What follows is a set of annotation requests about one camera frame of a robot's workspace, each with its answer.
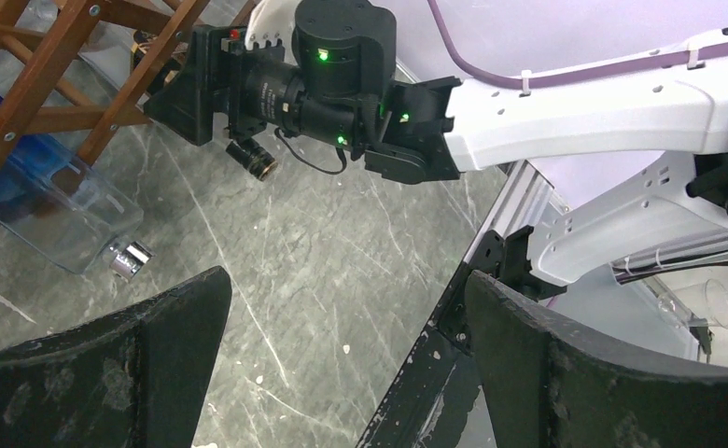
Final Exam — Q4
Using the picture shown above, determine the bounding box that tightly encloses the blue square glass bottle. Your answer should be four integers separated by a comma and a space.
0, 133, 154, 280

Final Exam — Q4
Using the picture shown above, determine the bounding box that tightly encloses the aluminium frame rail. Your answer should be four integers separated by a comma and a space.
462, 161, 728, 279

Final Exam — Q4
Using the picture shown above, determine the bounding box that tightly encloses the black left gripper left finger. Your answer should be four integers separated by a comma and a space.
0, 266, 232, 447

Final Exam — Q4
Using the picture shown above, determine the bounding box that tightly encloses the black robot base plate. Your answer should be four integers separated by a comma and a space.
357, 226, 549, 447

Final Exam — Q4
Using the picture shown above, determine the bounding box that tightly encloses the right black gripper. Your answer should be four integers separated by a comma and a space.
143, 1, 399, 180

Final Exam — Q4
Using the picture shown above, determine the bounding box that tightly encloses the clear bottle black gold cap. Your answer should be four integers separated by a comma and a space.
79, 27, 186, 94

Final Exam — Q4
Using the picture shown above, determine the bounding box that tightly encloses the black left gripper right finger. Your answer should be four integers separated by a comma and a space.
465, 271, 728, 447

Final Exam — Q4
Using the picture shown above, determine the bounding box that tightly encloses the brown wooden wine rack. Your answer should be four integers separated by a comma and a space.
0, 0, 260, 235

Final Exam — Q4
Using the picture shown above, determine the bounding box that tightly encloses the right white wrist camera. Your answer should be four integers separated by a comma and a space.
245, 0, 300, 65

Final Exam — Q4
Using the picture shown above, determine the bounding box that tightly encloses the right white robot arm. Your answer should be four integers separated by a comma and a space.
144, 1, 728, 447

